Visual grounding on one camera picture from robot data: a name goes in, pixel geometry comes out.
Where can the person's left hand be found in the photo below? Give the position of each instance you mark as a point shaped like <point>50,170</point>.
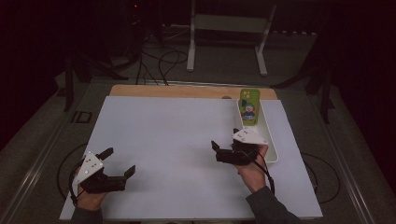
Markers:
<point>90,200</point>

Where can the white rectangular tray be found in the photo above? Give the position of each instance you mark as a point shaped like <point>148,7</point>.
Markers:
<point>269,140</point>

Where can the black power strip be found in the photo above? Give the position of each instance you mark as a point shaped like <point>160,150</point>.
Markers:
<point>294,33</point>

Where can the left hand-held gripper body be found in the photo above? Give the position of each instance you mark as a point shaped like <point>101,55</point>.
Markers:
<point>102,183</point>

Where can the green cartoon phone case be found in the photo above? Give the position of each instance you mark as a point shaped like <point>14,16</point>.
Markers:
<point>250,107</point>

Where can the white table mat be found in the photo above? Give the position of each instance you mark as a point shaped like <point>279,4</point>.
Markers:
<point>171,140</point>

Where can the metal floor rail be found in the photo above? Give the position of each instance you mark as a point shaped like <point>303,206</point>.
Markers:
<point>348,174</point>
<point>28,180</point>

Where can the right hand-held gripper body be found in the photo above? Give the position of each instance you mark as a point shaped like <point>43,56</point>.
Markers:
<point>239,155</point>

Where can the black stand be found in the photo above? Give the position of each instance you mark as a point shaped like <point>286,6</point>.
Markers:
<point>325,99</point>
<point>69,84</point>

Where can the person's right hand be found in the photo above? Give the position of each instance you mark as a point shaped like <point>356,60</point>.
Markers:
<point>255,177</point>

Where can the white metal stand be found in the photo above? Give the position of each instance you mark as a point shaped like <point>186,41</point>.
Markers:
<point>230,23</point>

